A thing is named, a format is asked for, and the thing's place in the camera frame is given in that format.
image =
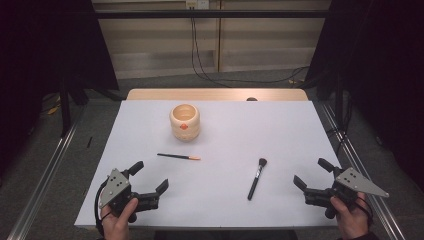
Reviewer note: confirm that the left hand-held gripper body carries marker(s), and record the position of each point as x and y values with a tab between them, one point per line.
115	188

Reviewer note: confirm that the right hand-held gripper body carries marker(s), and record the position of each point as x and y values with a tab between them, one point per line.
346	186

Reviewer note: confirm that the thin black orange-tipped brush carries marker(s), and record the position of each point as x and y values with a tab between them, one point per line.
176	156

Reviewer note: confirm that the cream ribbed wooden cup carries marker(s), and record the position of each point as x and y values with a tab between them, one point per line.
185	123

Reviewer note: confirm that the person's right hand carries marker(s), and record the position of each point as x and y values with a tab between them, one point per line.
351	220

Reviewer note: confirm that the person's left hand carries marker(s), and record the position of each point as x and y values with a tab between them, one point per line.
116	223

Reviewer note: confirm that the black makeup brush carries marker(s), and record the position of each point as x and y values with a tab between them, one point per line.
256	180

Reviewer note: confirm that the white table cover sheet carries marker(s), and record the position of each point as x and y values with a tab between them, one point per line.
216	200

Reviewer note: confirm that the dark round table knob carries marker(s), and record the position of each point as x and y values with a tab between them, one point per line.
251	99

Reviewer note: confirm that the yellow floor object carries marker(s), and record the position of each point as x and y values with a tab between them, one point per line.
53	110

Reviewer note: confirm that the wooden table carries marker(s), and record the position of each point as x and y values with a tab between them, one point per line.
216	94

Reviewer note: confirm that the black curtain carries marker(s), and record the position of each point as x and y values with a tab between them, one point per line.
383	66
40	50

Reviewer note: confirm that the aluminium floor rail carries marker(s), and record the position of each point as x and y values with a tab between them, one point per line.
363	186
43	173

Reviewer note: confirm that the black metal stand post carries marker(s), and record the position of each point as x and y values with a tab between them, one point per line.
339	100
65	110

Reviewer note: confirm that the black horizontal frame bar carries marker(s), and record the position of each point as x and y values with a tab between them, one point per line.
213	14

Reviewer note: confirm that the white wall socket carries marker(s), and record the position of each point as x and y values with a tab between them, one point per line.
197	4

